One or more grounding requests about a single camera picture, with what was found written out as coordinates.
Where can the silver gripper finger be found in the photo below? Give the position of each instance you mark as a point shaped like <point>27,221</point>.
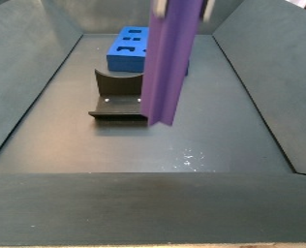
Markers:
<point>159,8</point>
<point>207,10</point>

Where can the purple star prism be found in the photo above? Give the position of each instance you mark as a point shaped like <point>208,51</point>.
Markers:
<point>172,31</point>

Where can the blue shape sorting board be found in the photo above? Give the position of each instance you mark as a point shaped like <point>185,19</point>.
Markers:
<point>127,52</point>

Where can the black curved holder stand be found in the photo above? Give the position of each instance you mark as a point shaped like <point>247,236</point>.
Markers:
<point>119,97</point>

